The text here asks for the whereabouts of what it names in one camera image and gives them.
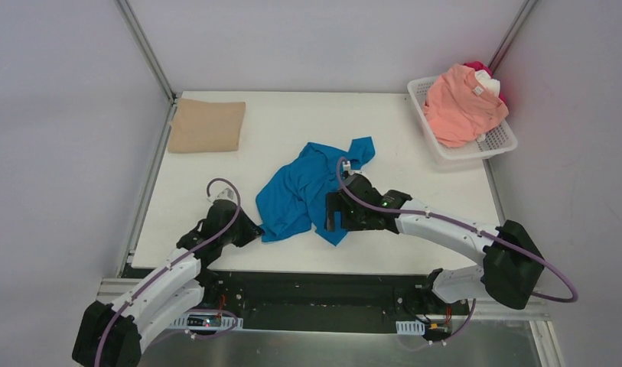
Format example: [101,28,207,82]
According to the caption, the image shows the blue t shirt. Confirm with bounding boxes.
[256,137,376,246]

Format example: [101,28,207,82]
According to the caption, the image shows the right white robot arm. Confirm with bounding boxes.
[324,173,544,313]

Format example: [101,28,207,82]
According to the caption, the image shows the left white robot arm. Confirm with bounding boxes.
[72,196,263,366]

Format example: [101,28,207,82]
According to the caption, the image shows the folded beige t shirt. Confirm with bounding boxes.
[167,99,246,154]

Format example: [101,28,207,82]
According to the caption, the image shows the left controller board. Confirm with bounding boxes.
[167,311,243,332]

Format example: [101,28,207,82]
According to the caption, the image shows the controller board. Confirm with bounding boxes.
[167,311,243,332]
[396,320,452,341]

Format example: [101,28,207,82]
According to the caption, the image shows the right controller board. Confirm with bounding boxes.
[396,320,452,341]

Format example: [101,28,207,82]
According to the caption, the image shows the salmon pink t shirt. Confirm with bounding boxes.
[422,64,509,148]

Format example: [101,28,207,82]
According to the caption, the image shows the white plastic basket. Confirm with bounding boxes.
[407,76,518,168]

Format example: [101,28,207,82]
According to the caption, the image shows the white garment in basket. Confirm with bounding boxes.
[475,70,501,97]

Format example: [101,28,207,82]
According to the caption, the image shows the magenta garment in basket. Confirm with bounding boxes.
[464,61,506,103]

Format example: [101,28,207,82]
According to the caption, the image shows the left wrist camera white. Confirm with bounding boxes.
[208,187,236,203]

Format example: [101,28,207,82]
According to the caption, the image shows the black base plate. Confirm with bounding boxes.
[120,263,494,336]

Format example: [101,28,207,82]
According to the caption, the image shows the aluminium frame rail left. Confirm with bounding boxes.
[115,0,177,104]

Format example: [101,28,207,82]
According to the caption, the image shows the aluminium frame rail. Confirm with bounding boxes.
[115,0,177,104]
[487,0,541,74]

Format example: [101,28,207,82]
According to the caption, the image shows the aluminium frame rail right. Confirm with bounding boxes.
[487,0,541,74]

